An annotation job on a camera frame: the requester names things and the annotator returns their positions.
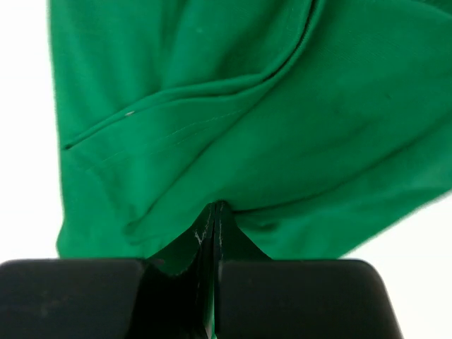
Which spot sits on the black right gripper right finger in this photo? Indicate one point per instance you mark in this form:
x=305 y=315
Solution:
x=258 y=297

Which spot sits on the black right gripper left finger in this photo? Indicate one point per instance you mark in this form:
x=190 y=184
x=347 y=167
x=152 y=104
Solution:
x=168 y=295

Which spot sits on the green t shirt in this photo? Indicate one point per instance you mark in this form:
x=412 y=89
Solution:
x=321 y=123

